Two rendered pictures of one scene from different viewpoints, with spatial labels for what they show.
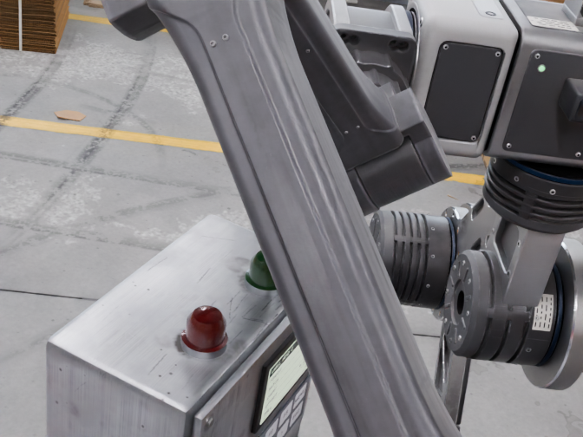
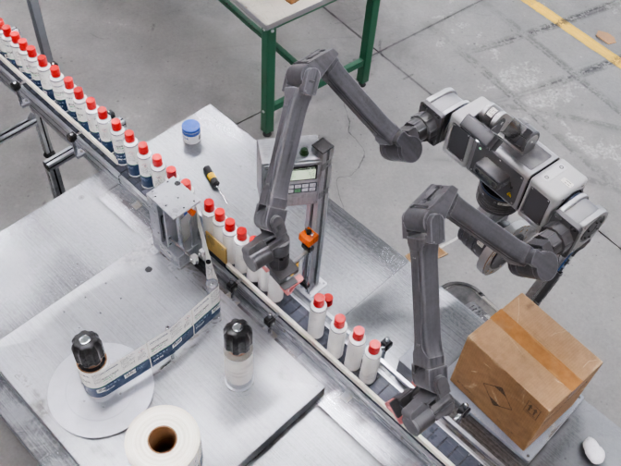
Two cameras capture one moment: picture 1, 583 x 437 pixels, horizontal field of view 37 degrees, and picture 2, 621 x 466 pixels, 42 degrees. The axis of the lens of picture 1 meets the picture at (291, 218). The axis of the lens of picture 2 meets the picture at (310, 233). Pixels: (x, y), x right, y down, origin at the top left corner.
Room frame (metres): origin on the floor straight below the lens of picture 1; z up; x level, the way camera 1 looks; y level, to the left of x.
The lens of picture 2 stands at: (-0.44, -1.21, 3.07)
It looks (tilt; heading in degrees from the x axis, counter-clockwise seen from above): 52 degrees down; 53
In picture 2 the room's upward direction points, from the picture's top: 5 degrees clockwise
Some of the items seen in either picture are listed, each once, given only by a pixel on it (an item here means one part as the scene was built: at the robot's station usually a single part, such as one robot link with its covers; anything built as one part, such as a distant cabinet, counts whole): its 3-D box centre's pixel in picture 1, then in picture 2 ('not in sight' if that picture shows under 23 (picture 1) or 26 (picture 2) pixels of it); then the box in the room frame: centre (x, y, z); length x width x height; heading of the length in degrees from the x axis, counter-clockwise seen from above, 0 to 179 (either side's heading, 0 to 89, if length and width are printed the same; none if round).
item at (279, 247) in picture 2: not in sight; (276, 245); (0.25, -0.16, 1.38); 0.07 x 0.06 x 0.07; 6
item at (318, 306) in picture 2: not in sight; (317, 315); (0.38, -0.20, 0.98); 0.05 x 0.05 x 0.20
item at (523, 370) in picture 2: not in sight; (522, 371); (0.79, -0.68, 0.99); 0.30 x 0.24 x 0.27; 98
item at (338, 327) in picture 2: not in sight; (337, 336); (0.39, -0.29, 0.98); 0.05 x 0.05 x 0.20
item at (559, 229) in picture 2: not in sight; (553, 239); (0.85, -0.55, 1.45); 0.09 x 0.08 x 0.12; 96
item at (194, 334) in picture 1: (206, 328); not in sight; (0.37, 0.04, 1.49); 0.03 x 0.03 x 0.02
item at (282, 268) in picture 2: not in sight; (278, 258); (0.26, -0.16, 1.32); 0.10 x 0.07 x 0.07; 96
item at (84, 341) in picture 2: not in sight; (92, 364); (-0.27, -0.04, 1.04); 0.09 x 0.09 x 0.29
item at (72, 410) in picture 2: not in sight; (101, 389); (-0.27, -0.04, 0.89); 0.31 x 0.31 x 0.01
